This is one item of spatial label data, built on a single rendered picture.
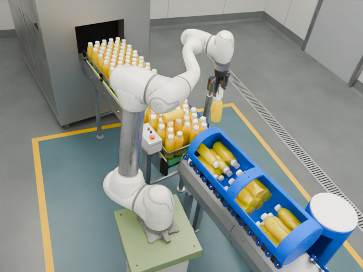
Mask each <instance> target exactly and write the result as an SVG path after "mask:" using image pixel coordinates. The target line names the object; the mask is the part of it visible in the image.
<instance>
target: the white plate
mask: <svg viewBox="0 0 363 272"><path fill-rule="evenodd" d="M310 209H311V212H312V214H313V216H314V217H315V218H316V220H317V221H318V222H319V223H321V224H322V225H323V226H325V227H326V228H328V229H330V230H333V231H336V232H342V233H344V232H350V231H352V230H353V229H354V228H355V227H356V226H357V224H358V216H357V213H356V211H355V210H354V208H353V207H352V206H351V205H350V204H349V203H348V202H347V201H346V200H345V199H343V198H341V197H339V196H337V195H335V194H331V193H319V194H317V195H315V196H314V197H313V198H312V200H311V202H310Z"/></svg>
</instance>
